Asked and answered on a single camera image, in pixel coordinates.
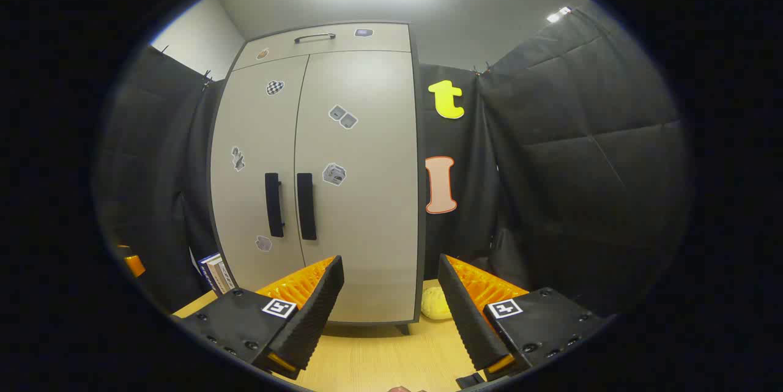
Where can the stack of books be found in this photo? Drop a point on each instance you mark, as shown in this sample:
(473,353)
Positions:
(215,273)

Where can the small ceiling light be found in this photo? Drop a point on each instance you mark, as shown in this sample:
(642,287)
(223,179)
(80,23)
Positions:
(558,14)

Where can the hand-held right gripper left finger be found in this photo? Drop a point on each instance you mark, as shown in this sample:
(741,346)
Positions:
(318,306)

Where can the yellow ball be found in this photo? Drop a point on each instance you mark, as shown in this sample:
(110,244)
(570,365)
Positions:
(435,305)

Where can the grey cabinet door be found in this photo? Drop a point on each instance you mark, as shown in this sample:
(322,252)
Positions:
(244,208)
(367,227)

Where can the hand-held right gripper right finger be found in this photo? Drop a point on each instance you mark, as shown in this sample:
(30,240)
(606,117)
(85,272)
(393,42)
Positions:
(465,312)

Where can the grey double-door shoe cabinet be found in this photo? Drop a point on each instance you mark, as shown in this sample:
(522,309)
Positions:
(342,46)

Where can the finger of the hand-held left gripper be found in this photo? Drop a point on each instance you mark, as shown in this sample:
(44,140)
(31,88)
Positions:
(134,265)

